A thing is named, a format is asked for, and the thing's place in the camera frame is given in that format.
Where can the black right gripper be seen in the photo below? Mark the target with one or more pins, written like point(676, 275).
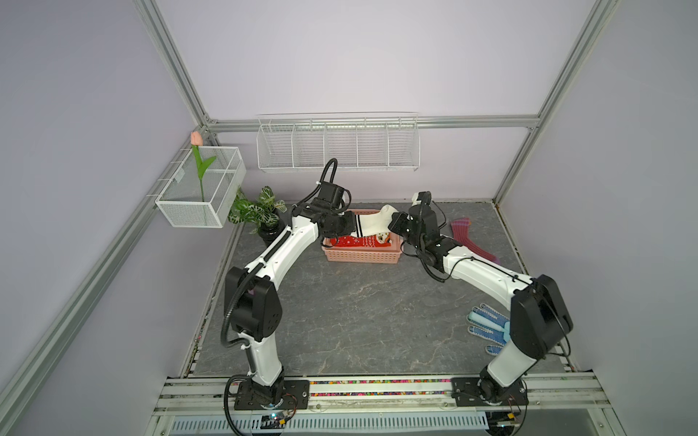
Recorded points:
point(397, 219)

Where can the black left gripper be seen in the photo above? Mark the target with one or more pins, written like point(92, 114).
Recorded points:
point(349, 226)

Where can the purple striped sock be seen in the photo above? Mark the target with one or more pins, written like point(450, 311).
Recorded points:
point(461, 233)

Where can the red christmas sock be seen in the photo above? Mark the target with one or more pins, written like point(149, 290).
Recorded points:
point(367, 242)

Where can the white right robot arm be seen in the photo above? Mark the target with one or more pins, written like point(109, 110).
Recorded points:
point(538, 316)

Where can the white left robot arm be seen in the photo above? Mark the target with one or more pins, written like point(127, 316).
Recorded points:
point(253, 310)

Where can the pink plastic basket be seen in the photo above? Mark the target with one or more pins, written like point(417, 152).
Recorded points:
point(389, 254)

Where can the potted green plant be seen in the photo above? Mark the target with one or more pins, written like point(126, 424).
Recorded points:
point(264, 214)

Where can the pink artificial tulip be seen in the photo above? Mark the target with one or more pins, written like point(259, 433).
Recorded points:
point(202, 165)

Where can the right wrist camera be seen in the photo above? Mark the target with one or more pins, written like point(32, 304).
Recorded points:
point(422, 198)

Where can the white wire wall shelf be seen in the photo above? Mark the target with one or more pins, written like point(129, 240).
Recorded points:
point(358, 141)

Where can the white mesh wall box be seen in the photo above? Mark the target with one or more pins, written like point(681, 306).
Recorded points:
point(180, 201)

